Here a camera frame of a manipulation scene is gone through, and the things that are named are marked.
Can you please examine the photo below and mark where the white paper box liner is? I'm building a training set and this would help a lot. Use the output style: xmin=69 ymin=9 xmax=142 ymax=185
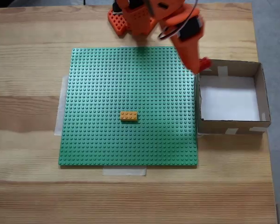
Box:
xmin=199 ymin=76 xmax=260 ymax=121

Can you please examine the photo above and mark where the cardboard box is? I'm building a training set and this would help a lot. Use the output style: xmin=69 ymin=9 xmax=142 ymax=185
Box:
xmin=195 ymin=58 xmax=272 ymax=135

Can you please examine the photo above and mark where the yellow lego block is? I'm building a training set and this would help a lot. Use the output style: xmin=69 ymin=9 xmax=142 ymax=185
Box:
xmin=120 ymin=111 xmax=139 ymax=122

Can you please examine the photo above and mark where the green lego baseplate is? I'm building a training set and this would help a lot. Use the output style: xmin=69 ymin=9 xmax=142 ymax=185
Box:
xmin=57 ymin=46 xmax=199 ymax=167

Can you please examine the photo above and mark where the masking tape strip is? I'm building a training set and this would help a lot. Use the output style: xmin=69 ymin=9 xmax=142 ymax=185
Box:
xmin=102 ymin=166 xmax=147 ymax=177
xmin=54 ymin=75 xmax=70 ymax=136

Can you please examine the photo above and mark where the gripper servo cable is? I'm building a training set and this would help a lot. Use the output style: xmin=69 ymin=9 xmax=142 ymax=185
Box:
xmin=157 ymin=0 xmax=199 ymax=40

